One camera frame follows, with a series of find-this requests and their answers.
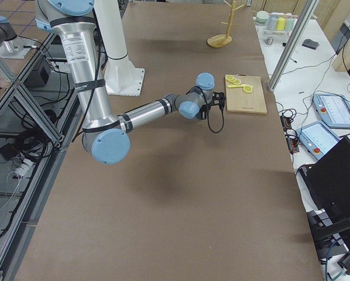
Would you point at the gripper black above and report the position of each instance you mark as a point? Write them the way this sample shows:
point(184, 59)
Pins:
point(202, 114)

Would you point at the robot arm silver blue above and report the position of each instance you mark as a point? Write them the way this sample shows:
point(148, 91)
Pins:
point(92, 37)

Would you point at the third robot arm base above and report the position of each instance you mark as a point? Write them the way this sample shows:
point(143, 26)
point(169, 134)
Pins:
point(11, 45)

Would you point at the wooden cup rack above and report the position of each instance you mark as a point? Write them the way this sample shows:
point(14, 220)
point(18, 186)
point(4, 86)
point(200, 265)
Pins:
point(221, 40)

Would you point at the small metal cup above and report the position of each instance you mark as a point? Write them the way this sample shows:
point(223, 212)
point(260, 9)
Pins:
point(269, 41)

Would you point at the grey cup on tray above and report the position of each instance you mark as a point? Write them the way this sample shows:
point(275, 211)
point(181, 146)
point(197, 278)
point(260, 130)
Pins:
point(272, 22)

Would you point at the yellow cup on tray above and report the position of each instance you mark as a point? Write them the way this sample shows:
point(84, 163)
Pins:
point(281, 22)

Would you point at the yellow lemon slice toy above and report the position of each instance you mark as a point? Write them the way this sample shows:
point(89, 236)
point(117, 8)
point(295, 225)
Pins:
point(247, 88)

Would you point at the white pillar with base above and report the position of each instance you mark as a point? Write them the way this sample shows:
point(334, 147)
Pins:
point(121, 76)

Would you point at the pale green bowl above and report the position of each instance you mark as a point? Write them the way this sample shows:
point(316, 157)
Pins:
point(262, 17)

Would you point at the near teach pendant tablet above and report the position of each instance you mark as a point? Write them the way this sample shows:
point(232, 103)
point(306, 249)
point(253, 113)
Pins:
point(317, 138)

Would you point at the teach pendant tablet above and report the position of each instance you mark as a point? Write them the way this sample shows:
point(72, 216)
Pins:
point(317, 138)
point(333, 110)

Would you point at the black square pad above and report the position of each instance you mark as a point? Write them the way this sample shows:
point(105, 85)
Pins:
point(308, 43)

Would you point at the far teach pendant tablet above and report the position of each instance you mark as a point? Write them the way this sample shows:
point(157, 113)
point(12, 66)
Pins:
point(333, 110)

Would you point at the black monitor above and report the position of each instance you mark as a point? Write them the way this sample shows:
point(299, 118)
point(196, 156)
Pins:
point(328, 182)

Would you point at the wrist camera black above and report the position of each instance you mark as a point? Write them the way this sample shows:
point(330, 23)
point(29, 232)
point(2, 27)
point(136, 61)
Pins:
point(218, 99)

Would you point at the aluminium frame post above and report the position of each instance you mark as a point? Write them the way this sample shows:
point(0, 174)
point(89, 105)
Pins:
point(295, 36)

